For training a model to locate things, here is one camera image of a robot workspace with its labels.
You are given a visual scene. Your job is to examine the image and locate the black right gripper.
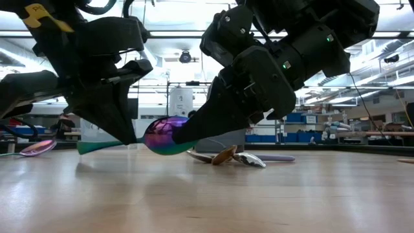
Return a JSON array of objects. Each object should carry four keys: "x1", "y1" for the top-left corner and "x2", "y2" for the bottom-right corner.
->
[{"x1": 171, "y1": 45, "x2": 297, "y2": 145}]

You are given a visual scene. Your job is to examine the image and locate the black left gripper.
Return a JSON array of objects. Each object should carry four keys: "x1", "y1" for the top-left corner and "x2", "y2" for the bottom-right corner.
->
[{"x1": 0, "y1": 41, "x2": 153, "y2": 146}]

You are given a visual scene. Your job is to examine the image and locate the white machine cabinet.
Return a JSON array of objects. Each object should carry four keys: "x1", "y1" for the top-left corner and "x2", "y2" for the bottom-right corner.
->
[{"x1": 168, "y1": 87, "x2": 194, "y2": 118}]

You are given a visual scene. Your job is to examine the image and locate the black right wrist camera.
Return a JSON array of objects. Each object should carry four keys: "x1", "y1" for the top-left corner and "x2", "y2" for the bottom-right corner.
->
[{"x1": 199, "y1": 5, "x2": 258, "y2": 67}]

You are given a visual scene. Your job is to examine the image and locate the small pink iridescent spoon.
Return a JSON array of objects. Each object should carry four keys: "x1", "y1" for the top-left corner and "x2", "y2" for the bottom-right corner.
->
[{"x1": 0, "y1": 139, "x2": 58, "y2": 159}]

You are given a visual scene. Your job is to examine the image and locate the silver spoon lilac handle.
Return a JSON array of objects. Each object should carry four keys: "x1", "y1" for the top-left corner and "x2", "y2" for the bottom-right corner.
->
[
  {"x1": 232, "y1": 151, "x2": 267, "y2": 169},
  {"x1": 186, "y1": 149, "x2": 296, "y2": 164}
]

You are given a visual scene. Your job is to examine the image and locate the rainbow spoon teal handle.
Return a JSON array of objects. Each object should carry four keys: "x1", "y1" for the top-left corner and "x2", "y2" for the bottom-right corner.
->
[{"x1": 76, "y1": 115, "x2": 200, "y2": 156}]

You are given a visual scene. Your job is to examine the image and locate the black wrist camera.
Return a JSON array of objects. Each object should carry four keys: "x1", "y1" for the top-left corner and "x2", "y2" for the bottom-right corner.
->
[
  {"x1": 76, "y1": 16, "x2": 150, "y2": 54},
  {"x1": 199, "y1": 5, "x2": 258, "y2": 67}
]

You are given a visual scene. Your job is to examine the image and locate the shelf with blue bins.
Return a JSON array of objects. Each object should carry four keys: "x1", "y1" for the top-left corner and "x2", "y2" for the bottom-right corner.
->
[{"x1": 276, "y1": 109, "x2": 320, "y2": 145}]

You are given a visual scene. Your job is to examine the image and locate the wooden beam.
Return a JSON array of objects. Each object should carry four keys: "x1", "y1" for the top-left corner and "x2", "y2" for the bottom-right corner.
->
[{"x1": 336, "y1": 130, "x2": 414, "y2": 137}]

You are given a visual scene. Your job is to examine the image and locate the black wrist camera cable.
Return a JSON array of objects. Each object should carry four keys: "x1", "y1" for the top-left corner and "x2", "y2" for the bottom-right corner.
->
[{"x1": 76, "y1": 0, "x2": 136, "y2": 17}]

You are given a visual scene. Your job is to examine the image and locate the silver ventilation duct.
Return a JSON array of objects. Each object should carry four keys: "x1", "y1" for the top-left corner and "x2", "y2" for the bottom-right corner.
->
[{"x1": 351, "y1": 38, "x2": 414, "y2": 87}]

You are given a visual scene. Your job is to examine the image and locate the blue box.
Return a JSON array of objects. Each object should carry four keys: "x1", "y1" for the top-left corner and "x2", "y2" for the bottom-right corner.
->
[{"x1": 12, "y1": 126, "x2": 47, "y2": 135}]

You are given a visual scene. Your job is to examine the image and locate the dark grey plastic bin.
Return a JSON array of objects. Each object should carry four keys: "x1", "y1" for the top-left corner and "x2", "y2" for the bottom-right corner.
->
[{"x1": 193, "y1": 129, "x2": 246, "y2": 153}]

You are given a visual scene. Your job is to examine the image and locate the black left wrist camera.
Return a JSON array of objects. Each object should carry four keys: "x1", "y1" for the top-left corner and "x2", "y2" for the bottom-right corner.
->
[{"x1": 76, "y1": 16, "x2": 150, "y2": 54}]

